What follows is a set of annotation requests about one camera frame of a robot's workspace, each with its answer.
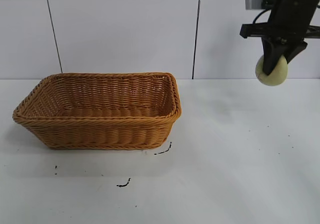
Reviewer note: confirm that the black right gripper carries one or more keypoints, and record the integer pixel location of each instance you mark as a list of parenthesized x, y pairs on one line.
[(290, 14)]

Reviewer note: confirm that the brown woven wicker basket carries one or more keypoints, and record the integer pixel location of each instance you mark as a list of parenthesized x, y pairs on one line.
[(100, 134)]

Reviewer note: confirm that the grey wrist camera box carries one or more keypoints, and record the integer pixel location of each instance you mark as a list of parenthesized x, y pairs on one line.
[(253, 2)]

